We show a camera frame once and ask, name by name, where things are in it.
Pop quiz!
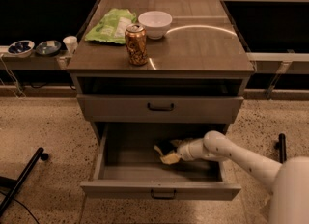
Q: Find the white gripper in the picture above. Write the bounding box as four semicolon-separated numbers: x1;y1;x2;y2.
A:
159;138;207;165

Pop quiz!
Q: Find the green and yellow sponge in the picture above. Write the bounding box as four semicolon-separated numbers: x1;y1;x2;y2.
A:
156;141;176;156

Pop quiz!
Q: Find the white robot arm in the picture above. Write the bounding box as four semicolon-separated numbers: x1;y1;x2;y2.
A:
154;130;309;224

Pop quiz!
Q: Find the open grey lower drawer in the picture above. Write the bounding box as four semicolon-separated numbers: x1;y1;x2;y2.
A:
81;123;240;201

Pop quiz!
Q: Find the grey drawer cabinet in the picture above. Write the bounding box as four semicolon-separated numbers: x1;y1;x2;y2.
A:
68;0;254;137

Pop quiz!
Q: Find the black right base leg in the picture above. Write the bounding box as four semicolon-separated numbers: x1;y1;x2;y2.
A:
274;133;287;163

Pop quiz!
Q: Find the black base leg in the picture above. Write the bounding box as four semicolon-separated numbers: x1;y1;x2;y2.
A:
274;133;287;163
0;147;49;216

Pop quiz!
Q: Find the gold soda can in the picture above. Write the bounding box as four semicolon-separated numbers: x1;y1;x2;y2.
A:
125;23;148;66

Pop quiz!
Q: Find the white bowl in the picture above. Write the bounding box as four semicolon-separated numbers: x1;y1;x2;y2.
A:
138;11;173;40

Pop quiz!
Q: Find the green snack bag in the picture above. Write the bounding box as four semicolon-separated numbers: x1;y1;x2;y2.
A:
85;8;137;45

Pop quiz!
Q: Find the white paper cup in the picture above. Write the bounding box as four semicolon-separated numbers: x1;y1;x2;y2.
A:
63;36;78;55

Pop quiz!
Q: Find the dark blue bowl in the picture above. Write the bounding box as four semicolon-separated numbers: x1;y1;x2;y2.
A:
36;40;61;57

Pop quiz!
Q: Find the black left base leg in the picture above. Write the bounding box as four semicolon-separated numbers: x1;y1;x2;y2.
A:
0;147;49;216

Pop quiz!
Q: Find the blue patterned bowl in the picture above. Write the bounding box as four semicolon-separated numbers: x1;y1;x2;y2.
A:
8;40;35;58

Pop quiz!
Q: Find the grey side shelf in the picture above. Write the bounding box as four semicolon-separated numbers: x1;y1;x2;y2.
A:
0;46;71;70

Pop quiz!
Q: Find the white cable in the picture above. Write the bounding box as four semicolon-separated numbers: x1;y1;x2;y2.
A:
0;53;27;98

